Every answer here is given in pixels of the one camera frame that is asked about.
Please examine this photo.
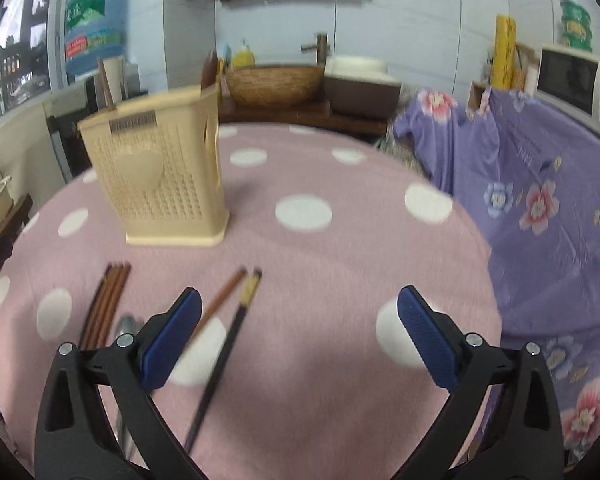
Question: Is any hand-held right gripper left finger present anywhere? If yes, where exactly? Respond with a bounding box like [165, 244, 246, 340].
[34, 287, 210, 480]

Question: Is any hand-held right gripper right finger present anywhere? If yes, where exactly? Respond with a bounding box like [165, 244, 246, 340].
[397, 285, 566, 480]

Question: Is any black chopstick with yellow band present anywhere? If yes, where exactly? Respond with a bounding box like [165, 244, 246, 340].
[182, 267, 263, 455]

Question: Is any brown wooden chopstick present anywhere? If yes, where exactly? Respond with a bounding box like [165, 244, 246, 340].
[192, 266, 248, 346]
[97, 58, 112, 110]
[95, 261, 132, 350]
[79, 261, 117, 350]
[87, 261, 125, 350]

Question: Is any cream plastic utensil holder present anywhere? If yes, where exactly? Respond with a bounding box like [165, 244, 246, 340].
[78, 81, 230, 247]

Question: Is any metal spoon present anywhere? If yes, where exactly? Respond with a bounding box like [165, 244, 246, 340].
[112, 314, 146, 461]

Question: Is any wooden stool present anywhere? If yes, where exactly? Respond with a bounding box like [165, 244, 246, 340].
[0, 194, 33, 241]

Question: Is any pink polka dot tablecloth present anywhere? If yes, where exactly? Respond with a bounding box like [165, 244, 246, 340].
[0, 122, 503, 480]

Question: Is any purple floral cloth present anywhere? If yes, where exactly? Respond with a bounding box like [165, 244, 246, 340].
[390, 87, 600, 467]

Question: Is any blue water bottle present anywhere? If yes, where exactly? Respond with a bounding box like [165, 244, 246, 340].
[64, 0, 130, 78]

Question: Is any light wooden box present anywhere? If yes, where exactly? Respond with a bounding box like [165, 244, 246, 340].
[469, 80, 491, 111]

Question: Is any dark wooden counter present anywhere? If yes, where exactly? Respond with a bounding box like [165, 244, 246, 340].
[217, 97, 388, 136]

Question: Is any cream and brown rice cooker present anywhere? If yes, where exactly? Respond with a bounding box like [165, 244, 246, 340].
[324, 56, 402, 116]

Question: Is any woven basin sink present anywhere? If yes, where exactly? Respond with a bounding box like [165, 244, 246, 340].
[225, 65, 325, 107]

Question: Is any dark wooden spoon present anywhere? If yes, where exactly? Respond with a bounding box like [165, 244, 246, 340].
[201, 49, 218, 88]

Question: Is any yellow soap bottle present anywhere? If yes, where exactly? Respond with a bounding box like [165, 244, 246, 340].
[231, 39, 256, 68]

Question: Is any white microwave oven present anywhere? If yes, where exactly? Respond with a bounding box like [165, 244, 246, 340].
[535, 44, 600, 142]

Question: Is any yellow roll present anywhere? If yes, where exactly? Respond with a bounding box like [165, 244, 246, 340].
[491, 14, 517, 92]

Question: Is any brown faucet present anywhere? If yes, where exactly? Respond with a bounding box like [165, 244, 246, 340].
[301, 33, 331, 67]

